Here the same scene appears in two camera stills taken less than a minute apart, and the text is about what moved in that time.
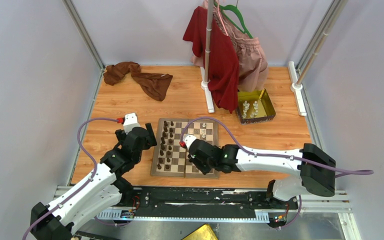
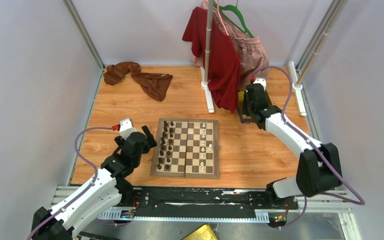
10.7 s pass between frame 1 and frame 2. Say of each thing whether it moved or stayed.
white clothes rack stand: stayed
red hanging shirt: stayed
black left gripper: stayed
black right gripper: moved
